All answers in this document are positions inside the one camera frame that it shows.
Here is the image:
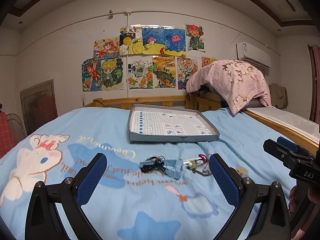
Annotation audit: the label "red checkered cloth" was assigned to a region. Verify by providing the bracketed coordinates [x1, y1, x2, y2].
[0, 112, 16, 158]

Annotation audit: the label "beige claw hair clip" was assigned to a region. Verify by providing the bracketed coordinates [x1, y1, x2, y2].
[235, 166, 248, 178]

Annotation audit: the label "pink floral blanket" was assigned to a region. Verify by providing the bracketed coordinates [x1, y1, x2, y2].
[186, 60, 272, 115]

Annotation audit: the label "children's drawings on wall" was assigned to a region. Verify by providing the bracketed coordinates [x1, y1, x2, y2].
[81, 24, 215, 92]

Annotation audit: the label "grey shallow tray box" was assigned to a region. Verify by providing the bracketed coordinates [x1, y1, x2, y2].
[127, 104, 220, 143]

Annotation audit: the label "brown wooden door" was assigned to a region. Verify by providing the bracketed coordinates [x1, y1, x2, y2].
[20, 79, 58, 135]

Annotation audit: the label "hanging olive jacket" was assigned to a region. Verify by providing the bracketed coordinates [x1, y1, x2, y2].
[269, 83, 289, 109]

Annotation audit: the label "pink curtain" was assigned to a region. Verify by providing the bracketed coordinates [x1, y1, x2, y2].
[308, 45, 319, 124]

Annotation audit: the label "light blue cartoon bedsheet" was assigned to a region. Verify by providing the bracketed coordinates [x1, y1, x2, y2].
[1, 108, 296, 239]

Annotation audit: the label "black hair tie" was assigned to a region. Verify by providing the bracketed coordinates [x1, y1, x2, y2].
[146, 155, 168, 168]

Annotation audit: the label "white air conditioner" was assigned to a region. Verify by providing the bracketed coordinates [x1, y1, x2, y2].
[236, 42, 271, 68]

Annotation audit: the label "person's right hand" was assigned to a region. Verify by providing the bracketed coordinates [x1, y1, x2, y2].
[288, 186, 320, 215]

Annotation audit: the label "beaded keychain charm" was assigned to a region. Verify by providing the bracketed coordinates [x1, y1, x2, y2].
[183, 160, 211, 177]

